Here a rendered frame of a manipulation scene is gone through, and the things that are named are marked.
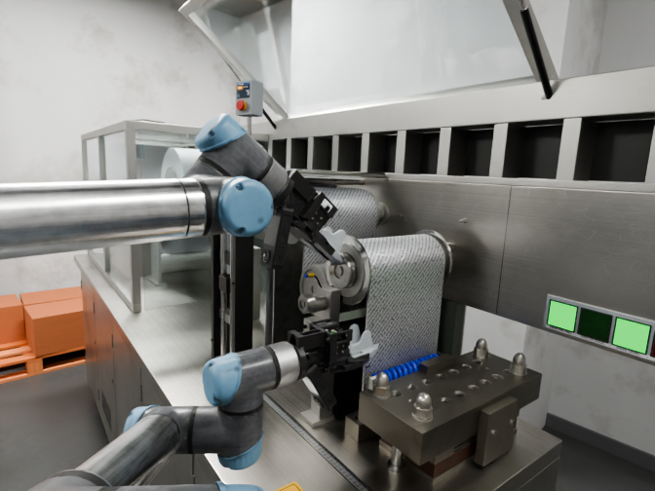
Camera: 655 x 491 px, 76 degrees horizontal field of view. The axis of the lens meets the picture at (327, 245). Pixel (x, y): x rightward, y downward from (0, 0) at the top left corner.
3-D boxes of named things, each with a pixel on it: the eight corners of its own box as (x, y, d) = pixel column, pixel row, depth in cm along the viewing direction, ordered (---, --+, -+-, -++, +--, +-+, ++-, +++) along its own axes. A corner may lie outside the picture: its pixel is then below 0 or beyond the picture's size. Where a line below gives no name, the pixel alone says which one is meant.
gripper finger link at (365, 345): (389, 327, 85) (353, 336, 80) (387, 355, 86) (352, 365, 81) (378, 322, 88) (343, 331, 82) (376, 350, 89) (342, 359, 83)
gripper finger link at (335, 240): (362, 245, 84) (333, 217, 80) (346, 270, 83) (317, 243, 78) (353, 244, 87) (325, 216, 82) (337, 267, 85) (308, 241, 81)
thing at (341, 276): (326, 282, 91) (329, 248, 89) (333, 281, 92) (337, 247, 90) (347, 294, 85) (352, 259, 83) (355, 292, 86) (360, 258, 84)
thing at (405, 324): (362, 382, 88) (366, 297, 85) (434, 357, 102) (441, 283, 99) (364, 383, 88) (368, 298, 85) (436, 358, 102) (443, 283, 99)
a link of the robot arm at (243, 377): (200, 398, 71) (199, 351, 69) (258, 382, 77) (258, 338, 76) (217, 422, 64) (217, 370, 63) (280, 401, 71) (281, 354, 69)
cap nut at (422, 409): (407, 414, 75) (409, 391, 74) (421, 408, 77) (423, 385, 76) (423, 424, 72) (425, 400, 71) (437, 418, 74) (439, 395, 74)
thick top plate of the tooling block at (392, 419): (358, 419, 83) (359, 391, 82) (477, 370, 107) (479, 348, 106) (419, 466, 71) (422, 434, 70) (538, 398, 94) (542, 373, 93)
